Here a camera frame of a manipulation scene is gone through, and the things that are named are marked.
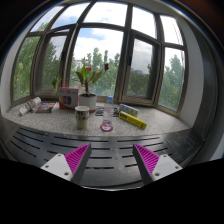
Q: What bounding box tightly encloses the red round coaster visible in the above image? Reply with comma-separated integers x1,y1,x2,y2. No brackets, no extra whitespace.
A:
100,124,113,132

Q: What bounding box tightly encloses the black slatted radiator cover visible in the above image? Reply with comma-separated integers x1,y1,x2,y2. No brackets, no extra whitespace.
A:
0,117,203,189

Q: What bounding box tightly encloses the white patterned paper cup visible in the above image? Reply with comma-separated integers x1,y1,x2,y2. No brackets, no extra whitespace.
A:
75,106,89,129

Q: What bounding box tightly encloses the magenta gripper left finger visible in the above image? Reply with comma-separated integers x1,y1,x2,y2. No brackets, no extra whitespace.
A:
42,143,91,185

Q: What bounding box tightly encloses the colourful flat booklet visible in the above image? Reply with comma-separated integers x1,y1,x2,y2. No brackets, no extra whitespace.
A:
36,102,56,113

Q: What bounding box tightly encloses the dark flat packet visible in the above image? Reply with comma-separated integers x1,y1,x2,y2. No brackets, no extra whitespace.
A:
94,106,120,118

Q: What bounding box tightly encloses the yellow rectangular box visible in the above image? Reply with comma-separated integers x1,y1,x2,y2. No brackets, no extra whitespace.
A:
119,111,147,129

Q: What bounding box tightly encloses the red and white box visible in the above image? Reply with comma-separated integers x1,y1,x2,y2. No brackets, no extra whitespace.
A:
59,87,79,110

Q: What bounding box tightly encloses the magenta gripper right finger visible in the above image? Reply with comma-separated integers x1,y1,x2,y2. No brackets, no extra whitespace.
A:
133,144,182,183

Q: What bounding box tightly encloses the clear plastic water bottle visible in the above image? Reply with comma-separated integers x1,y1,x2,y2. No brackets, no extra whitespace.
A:
102,96,114,126

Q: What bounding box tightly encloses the light blue small box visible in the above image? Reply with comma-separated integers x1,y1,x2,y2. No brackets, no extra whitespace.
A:
120,104,139,117

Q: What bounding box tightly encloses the potted plant in white pot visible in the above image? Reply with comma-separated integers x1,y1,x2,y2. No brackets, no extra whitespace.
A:
76,63,109,113

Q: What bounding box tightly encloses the white rolled package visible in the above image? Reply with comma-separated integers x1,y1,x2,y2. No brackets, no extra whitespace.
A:
19,97,41,115

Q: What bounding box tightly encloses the small green plant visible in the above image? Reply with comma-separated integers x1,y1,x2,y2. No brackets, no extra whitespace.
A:
52,75,62,95

